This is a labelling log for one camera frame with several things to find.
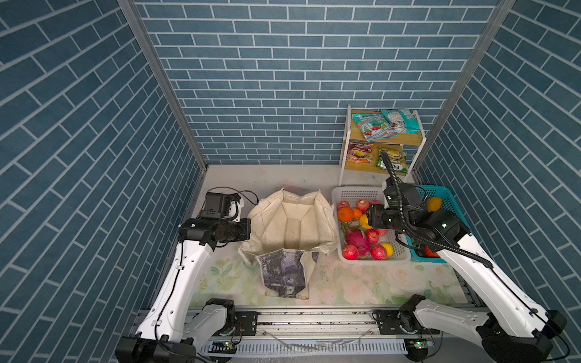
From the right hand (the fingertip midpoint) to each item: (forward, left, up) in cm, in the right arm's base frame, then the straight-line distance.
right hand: (369, 208), depth 71 cm
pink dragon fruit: (0, +1, -20) cm, 21 cm away
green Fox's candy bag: (+35, -18, -9) cm, 40 cm away
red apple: (+3, -6, -22) cm, 23 cm away
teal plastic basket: (+20, -41, -20) cm, 50 cm away
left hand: (-6, +38, -8) cm, 40 cm away
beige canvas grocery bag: (+4, +29, -27) cm, 39 cm away
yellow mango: (+21, -35, -23) cm, 47 cm away
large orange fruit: (+11, +4, -20) cm, 23 cm away
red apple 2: (-7, +4, -17) cm, 19 cm away
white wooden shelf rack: (+27, -6, +6) cm, 28 cm away
